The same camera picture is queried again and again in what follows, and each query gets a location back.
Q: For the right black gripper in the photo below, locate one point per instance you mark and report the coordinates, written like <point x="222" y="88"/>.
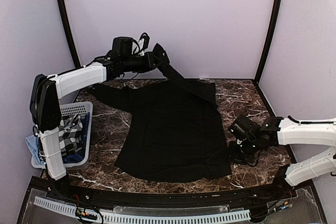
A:
<point x="234" y="158"/>

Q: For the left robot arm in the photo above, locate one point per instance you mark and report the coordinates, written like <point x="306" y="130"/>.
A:
<point x="126" y="55"/>

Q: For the white slotted cable duct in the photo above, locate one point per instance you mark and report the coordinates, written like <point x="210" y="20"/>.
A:
<point x="144" y="215"/>

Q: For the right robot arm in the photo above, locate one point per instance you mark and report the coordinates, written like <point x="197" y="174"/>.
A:
<point x="252" y="138"/>

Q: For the grey plastic laundry basket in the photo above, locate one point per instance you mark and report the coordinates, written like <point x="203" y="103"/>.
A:
<point x="82" y="108"/>

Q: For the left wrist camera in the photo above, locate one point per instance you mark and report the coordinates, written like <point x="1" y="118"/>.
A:
<point x="143" y="44"/>

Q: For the black front rail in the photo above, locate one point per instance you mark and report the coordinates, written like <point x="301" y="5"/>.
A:
<point x="249" y="197"/>

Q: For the dark blue shirt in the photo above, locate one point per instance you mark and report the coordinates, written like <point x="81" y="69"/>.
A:
<point x="79" y="156"/>

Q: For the right black frame post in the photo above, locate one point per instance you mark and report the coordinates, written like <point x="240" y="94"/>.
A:
<point x="268" y="41"/>

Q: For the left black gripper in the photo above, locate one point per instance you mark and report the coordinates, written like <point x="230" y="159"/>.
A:
<point x="150" y="56"/>

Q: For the black long sleeve shirt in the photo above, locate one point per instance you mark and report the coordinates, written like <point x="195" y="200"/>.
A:
<point x="176" y="133"/>

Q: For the black white plaid shirt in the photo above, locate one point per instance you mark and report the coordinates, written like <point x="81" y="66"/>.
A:
<point x="69" y="135"/>

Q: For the light blue shirt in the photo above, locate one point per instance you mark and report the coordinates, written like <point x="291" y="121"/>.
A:
<point x="32" y="143"/>

